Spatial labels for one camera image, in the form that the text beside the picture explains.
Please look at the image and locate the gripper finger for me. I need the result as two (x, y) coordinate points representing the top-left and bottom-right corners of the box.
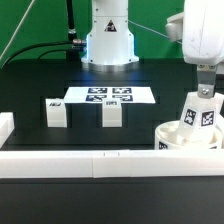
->
(197, 65), (216, 99)

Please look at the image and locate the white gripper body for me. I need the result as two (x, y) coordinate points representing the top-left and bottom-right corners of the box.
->
(182, 0), (224, 65)

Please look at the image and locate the white round stool seat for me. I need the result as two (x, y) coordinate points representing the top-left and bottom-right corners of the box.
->
(154, 121), (222, 150)

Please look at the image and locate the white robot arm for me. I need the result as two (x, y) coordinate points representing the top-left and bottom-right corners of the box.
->
(81, 0), (224, 99)

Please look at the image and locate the white sheet with tags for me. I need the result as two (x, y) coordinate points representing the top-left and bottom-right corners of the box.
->
(64, 86), (155, 104)

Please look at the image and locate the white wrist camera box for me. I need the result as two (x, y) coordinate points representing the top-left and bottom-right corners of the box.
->
(165, 12), (184, 42)

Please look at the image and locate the thin grey cable right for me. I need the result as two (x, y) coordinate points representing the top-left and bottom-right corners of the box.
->
(128, 19), (184, 45)

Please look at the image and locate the thin grey cable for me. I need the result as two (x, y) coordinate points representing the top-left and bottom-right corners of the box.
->
(0, 0), (36, 63)
(128, 19), (184, 45)

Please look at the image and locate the black cable bundle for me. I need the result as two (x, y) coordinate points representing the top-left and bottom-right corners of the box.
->
(0, 0), (88, 68)

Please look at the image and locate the thin grey cable left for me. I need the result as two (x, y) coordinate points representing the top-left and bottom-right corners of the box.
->
(0, 0), (36, 63)

